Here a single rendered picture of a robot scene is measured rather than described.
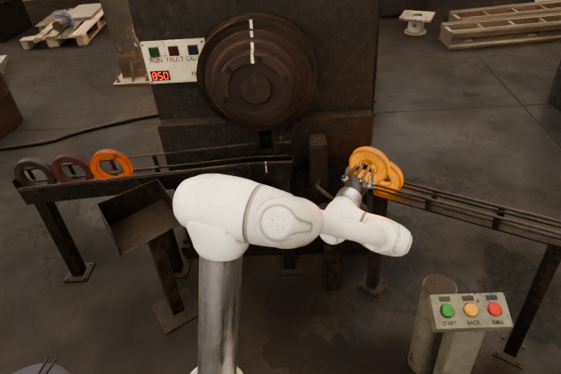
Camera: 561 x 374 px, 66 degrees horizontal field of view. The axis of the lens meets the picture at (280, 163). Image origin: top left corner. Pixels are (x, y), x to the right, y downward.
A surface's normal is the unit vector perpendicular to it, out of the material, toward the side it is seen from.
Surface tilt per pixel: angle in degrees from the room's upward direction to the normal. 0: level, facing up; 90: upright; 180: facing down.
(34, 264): 0
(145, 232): 5
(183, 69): 90
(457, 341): 90
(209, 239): 77
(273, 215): 53
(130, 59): 90
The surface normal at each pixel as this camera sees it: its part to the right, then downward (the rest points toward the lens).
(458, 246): -0.06, -0.80
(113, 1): -0.02, 0.59
